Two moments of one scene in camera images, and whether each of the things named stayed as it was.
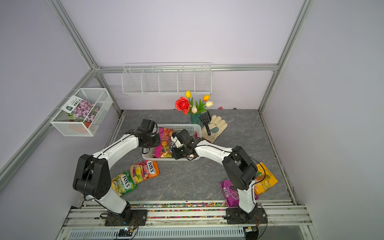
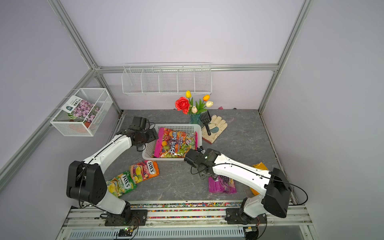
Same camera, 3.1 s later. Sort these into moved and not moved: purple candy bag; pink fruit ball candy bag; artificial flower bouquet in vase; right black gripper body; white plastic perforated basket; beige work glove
Moved: right black gripper body; purple candy bag
Not moved: beige work glove; artificial flower bouquet in vase; pink fruit ball candy bag; white plastic perforated basket
